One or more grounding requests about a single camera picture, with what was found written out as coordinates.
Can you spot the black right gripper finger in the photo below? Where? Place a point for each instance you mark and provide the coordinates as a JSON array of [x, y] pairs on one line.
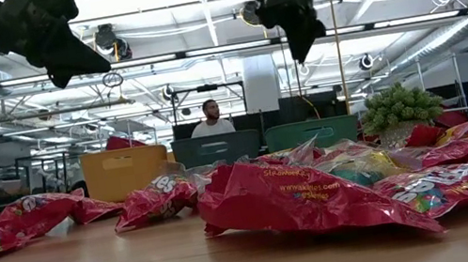
[[311, 30], [294, 35]]

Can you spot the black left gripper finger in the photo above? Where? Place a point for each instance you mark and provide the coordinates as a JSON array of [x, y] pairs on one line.
[[57, 77], [79, 59]]

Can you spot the blue plastic bin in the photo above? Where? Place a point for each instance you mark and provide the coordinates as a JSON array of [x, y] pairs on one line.
[[218, 150]]

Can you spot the clear wrapped green gummy candy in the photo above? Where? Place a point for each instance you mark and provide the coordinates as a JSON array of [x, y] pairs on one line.
[[351, 176]]

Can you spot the long ceiling light bar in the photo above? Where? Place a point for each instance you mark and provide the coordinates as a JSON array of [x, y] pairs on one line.
[[132, 63]]

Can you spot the black background partition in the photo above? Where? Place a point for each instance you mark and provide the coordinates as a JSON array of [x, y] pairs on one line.
[[297, 108]]

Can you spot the red background object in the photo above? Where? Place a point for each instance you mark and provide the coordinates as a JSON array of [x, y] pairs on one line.
[[121, 142], [448, 119]]

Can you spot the green plastic bin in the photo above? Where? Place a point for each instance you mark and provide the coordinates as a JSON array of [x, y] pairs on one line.
[[310, 133]]

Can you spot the potted artificial green plant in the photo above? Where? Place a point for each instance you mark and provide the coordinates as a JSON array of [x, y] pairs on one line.
[[401, 107]]

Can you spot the yellow plastic bin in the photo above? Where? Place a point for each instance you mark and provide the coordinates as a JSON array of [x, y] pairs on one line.
[[127, 175]]

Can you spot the person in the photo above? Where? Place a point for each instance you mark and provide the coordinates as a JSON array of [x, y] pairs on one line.
[[213, 127]]

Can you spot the black background gantry frame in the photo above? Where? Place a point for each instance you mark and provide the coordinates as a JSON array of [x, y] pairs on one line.
[[208, 88]]

